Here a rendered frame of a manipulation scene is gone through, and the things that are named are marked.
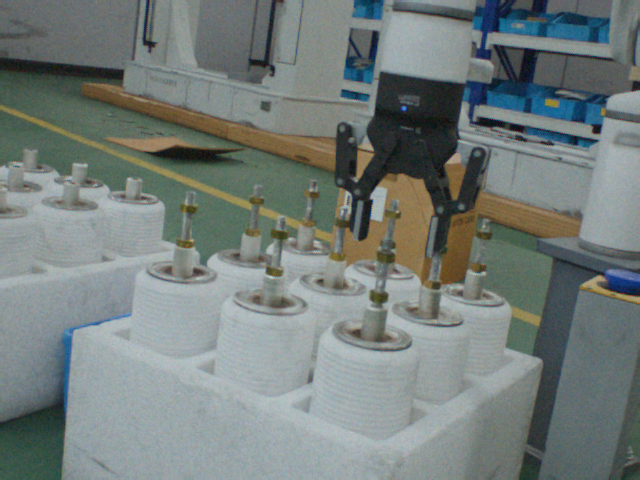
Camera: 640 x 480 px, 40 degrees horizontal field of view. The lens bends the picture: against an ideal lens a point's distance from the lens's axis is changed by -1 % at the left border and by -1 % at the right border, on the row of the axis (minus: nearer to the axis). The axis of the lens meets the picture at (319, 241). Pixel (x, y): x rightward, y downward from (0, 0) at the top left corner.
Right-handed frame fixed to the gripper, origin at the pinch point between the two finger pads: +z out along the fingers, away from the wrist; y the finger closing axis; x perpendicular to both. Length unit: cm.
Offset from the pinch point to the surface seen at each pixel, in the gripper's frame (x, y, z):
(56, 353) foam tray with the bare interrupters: 11, -46, 28
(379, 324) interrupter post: -0.8, 0.0, 8.5
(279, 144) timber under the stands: 282, -150, 34
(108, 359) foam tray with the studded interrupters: -4.0, -27.2, 18.8
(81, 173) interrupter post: 33, -61, 9
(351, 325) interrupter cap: 0.7, -3.2, 9.8
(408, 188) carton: 107, -32, 13
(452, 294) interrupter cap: 20.9, 1.2, 10.1
